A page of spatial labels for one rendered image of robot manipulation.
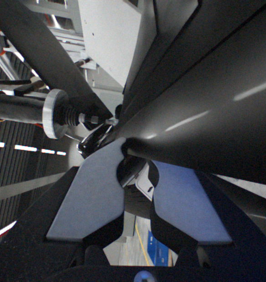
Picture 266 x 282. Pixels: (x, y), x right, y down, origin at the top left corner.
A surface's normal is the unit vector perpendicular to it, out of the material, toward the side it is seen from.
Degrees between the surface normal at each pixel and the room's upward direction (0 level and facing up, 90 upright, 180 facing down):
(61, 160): 90
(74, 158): 90
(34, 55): 139
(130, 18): 50
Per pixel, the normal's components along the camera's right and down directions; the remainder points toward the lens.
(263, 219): -0.62, -0.02
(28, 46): 0.86, -0.45
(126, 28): -0.70, 0.62
